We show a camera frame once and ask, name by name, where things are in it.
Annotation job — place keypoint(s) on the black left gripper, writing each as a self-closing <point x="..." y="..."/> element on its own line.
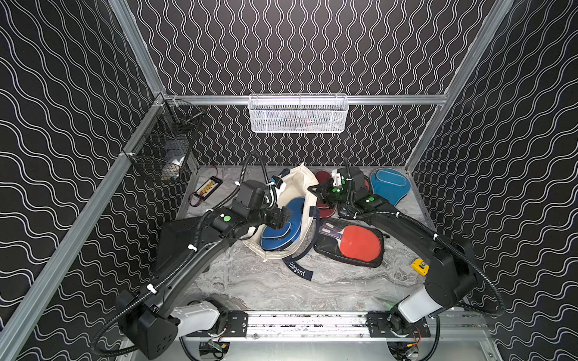
<point x="280" y="216"/>

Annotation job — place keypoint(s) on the black wire basket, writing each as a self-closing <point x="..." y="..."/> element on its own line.
<point x="162" y="153"/>

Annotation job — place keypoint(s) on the black yellow device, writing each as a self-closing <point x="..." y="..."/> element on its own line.
<point x="204" y="191"/>

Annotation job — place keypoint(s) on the maroon paddle case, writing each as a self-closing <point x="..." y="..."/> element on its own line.
<point x="325" y="210"/>

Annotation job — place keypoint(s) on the blue paddle case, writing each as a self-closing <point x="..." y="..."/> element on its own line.
<point x="278" y="240"/>

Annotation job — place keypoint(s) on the teal paddle case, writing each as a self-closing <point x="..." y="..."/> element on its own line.
<point x="390" y="184"/>

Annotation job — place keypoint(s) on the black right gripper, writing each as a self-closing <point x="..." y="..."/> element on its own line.
<point x="325" y="186"/>

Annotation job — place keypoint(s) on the white wire mesh basket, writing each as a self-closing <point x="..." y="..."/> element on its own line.
<point x="298" y="113"/>

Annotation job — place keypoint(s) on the yellow tape measure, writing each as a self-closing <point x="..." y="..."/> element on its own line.
<point x="421" y="267"/>

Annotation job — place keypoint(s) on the cream canvas tote bag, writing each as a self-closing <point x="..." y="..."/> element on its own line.
<point x="295" y="184"/>

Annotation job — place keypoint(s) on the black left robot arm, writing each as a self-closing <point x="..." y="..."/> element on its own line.
<point x="146" y="318"/>

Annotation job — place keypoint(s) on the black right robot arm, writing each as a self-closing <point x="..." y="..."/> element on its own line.
<point x="453" y="272"/>

